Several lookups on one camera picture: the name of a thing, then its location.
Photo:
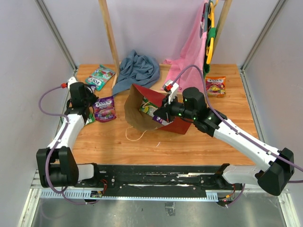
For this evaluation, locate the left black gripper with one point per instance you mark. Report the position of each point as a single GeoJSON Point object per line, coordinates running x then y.
{"type": "Point", "coordinates": [94, 98]}

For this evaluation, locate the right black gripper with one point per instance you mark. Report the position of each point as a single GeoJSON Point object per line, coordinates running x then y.
{"type": "Point", "coordinates": [164, 112]}

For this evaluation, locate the purple Fox's berries bag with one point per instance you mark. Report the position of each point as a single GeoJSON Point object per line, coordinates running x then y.
{"type": "Point", "coordinates": [104, 109]}

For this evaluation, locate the green snack packet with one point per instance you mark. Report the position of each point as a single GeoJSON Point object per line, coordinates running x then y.
{"type": "Point", "coordinates": [90, 119]}

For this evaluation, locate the brown red paper bag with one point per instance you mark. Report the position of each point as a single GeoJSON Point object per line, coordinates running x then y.
{"type": "Point", "coordinates": [139, 108]}

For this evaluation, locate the green Fox's candy bag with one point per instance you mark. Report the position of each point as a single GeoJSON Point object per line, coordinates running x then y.
{"type": "Point", "coordinates": [100, 77]}

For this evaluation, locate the orange Fox's fruits bag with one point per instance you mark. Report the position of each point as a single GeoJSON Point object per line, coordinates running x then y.
{"type": "Point", "coordinates": [215, 86]}

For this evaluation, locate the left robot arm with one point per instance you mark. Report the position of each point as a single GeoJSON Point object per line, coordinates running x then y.
{"type": "Point", "coordinates": [56, 164]}

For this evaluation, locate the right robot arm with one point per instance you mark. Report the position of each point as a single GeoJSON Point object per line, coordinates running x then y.
{"type": "Point", "coordinates": [273, 167]}

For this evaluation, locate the purple white snack packet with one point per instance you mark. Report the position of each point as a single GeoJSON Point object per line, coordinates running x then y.
{"type": "Point", "coordinates": [161, 121]}

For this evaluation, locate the blue crumpled cloth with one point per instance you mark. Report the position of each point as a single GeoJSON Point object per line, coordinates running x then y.
{"type": "Point", "coordinates": [142, 70]}

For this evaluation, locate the pink shirt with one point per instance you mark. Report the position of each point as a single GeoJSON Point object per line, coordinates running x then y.
{"type": "Point", "coordinates": [193, 52]}

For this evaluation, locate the green hanger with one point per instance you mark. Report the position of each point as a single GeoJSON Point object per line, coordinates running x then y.
{"type": "Point", "coordinates": [209, 49]}

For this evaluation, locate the grey hanger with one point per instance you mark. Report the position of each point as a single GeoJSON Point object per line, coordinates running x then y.
{"type": "Point", "coordinates": [204, 19]}

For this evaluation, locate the yellow hanger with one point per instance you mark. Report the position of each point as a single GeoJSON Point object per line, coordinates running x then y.
{"type": "Point", "coordinates": [211, 19]}

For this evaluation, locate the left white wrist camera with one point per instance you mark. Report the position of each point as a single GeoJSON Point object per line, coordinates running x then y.
{"type": "Point", "coordinates": [71, 81]}

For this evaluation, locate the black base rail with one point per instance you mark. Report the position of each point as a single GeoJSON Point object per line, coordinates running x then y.
{"type": "Point", "coordinates": [166, 183]}

